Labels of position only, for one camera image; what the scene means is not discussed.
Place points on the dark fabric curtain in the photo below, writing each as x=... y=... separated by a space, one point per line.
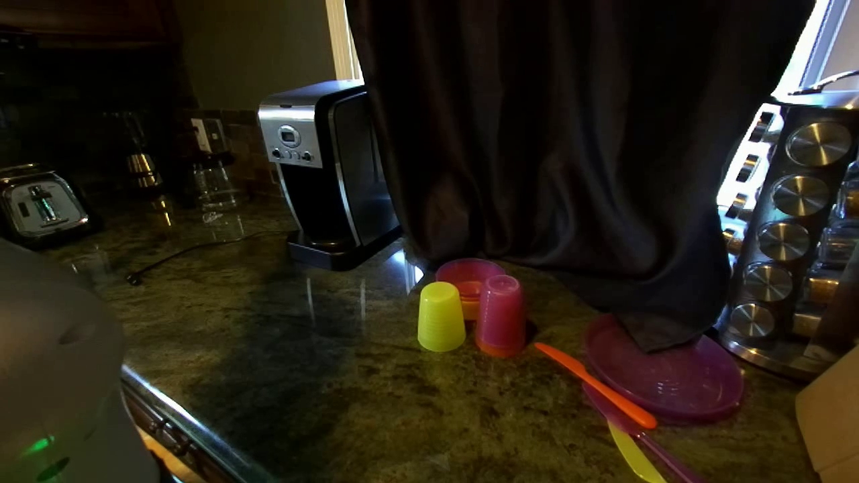
x=579 y=136

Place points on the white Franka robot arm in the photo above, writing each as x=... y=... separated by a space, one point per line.
x=53 y=376

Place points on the magenta plastic bowl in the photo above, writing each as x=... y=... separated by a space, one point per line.
x=459 y=273

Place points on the yellow plastic cup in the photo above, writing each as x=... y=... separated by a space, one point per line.
x=441 y=318

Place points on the magenta plastic cup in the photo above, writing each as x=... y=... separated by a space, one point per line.
x=499 y=318

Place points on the silver black coffee maker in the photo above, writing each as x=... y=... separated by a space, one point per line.
x=323 y=177

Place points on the orange plastic utensil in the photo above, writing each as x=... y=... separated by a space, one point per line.
x=600 y=388

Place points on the clear glass jar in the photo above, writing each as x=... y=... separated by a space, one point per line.
x=145 y=165
x=213 y=169

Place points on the purple plastic plate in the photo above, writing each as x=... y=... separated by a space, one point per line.
x=679 y=380

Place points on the yellow plastic utensil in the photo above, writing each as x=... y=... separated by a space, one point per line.
x=634 y=458

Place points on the purple plastic utensil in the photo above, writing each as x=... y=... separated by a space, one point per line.
x=667 y=460

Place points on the spice jar with metal lid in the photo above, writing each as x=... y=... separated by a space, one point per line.
x=797 y=193
x=767 y=283
x=783 y=239
x=751 y=321
x=816 y=144

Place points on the silver toaster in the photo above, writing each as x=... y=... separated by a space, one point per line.
x=40 y=208

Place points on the metal spice rack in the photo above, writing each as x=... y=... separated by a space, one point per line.
x=832 y=269

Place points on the brown cardboard box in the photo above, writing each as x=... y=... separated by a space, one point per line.
x=832 y=420

